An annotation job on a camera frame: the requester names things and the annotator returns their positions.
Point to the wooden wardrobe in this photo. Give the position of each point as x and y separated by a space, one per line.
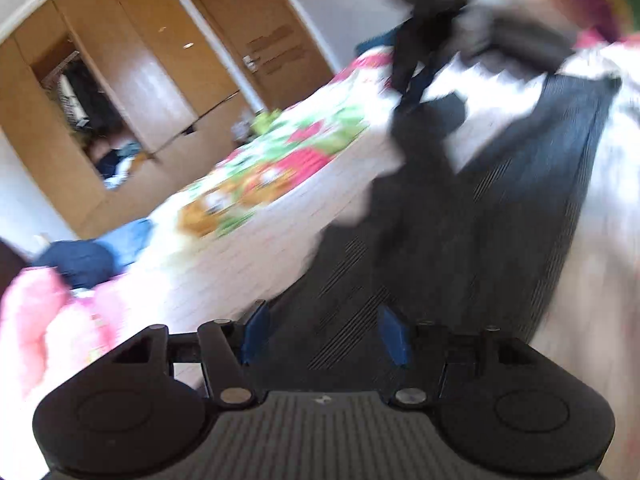
125 85

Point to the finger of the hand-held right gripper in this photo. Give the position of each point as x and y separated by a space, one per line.
422 45

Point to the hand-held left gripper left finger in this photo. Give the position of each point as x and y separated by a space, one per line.
255 329

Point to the dark blue cloth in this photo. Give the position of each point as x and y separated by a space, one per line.
75 262

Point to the pile of clothes in wardrobe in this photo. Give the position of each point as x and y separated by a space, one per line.
117 160

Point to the pink fluffy cloth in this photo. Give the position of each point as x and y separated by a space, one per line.
45 330

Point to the printed floral bed blanket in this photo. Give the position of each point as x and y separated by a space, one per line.
300 195

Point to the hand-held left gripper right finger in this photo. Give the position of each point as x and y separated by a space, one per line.
395 336

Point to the wooden door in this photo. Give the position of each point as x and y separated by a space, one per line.
260 25

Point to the dark grey pants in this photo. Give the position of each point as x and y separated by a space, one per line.
490 220

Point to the yellow-green plastic bag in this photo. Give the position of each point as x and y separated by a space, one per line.
265 121

